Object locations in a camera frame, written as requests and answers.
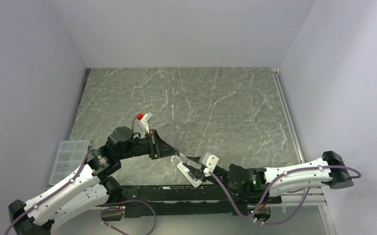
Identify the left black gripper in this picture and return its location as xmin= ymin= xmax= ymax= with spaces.
xmin=118 ymin=128 xmax=179 ymax=160

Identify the white remote control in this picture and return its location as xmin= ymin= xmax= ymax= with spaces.
xmin=177 ymin=163 xmax=202 ymax=188

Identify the white battery cover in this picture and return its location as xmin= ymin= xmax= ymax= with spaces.
xmin=174 ymin=152 xmax=201 ymax=165

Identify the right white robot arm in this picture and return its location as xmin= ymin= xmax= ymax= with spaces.
xmin=178 ymin=151 xmax=354 ymax=203

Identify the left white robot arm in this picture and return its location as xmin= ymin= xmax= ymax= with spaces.
xmin=5 ymin=126 xmax=180 ymax=235

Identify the clear plastic organizer box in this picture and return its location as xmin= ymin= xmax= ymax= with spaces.
xmin=48 ymin=140 xmax=91 ymax=186

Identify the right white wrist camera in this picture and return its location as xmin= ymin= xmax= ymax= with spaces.
xmin=199 ymin=152 xmax=219 ymax=172

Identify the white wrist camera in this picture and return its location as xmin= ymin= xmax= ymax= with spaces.
xmin=199 ymin=152 xmax=219 ymax=172
xmin=137 ymin=112 xmax=155 ymax=133

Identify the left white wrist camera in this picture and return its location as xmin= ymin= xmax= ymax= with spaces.
xmin=137 ymin=112 xmax=155 ymax=133

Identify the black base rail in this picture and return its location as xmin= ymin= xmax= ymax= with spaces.
xmin=89 ymin=176 xmax=282 ymax=218

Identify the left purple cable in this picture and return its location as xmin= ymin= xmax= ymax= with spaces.
xmin=3 ymin=149 xmax=96 ymax=235

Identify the aluminium frame rail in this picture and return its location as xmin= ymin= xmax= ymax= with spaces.
xmin=270 ymin=69 xmax=305 ymax=163

